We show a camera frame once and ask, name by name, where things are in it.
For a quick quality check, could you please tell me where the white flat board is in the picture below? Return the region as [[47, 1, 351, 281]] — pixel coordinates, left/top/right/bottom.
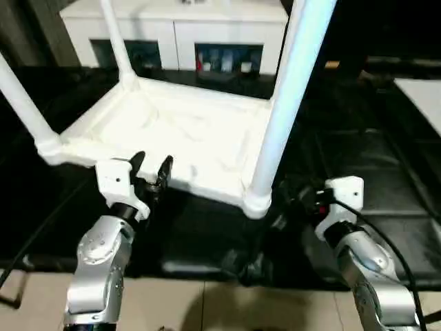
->
[[393, 78, 441, 138]]

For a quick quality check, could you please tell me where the black metal stand frame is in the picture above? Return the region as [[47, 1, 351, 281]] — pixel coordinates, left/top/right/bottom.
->
[[0, 265, 29, 311]]

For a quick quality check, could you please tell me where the black work mat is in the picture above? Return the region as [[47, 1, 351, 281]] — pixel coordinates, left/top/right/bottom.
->
[[0, 63, 441, 290]]

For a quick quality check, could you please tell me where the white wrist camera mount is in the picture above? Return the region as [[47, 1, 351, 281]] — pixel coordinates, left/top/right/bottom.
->
[[314, 176, 365, 241], [94, 157, 152, 222]]

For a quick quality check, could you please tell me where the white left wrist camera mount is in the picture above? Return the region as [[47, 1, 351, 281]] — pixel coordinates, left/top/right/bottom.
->
[[94, 157, 152, 222]]

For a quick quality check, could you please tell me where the white cabinet with glass doors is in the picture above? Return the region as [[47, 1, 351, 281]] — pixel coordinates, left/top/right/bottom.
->
[[60, 0, 289, 76]]

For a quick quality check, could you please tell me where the white plastic table top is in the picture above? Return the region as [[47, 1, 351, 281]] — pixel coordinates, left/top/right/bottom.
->
[[36, 75, 277, 221]]

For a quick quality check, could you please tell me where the white plastic table leg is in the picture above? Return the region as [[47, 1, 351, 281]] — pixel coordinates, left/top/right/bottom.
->
[[0, 51, 64, 163], [243, 0, 338, 221], [99, 0, 141, 92]]

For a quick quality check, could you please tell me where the black metal rail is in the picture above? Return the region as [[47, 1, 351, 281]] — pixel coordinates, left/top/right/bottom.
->
[[365, 57, 441, 69]]

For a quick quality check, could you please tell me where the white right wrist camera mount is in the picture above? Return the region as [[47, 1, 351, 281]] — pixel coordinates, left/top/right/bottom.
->
[[314, 176, 365, 241]]

